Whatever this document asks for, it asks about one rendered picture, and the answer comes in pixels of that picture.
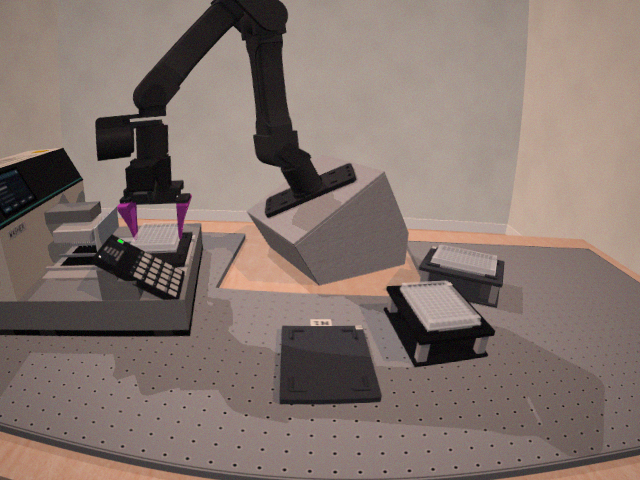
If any white well plate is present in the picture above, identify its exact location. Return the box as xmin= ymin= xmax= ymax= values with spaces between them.
xmin=130 ymin=221 xmax=180 ymax=253
xmin=431 ymin=245 xmax=497 ymax=276
xmin=400 ymin=280 xmax=481 ymax=332

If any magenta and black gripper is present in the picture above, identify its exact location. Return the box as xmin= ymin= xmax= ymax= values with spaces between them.
xmin=117 ymin=153 xmax=192 ymax=239

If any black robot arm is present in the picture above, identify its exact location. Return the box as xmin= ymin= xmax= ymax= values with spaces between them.
xmin=95 ymin=0 xmax=356 ymax=218

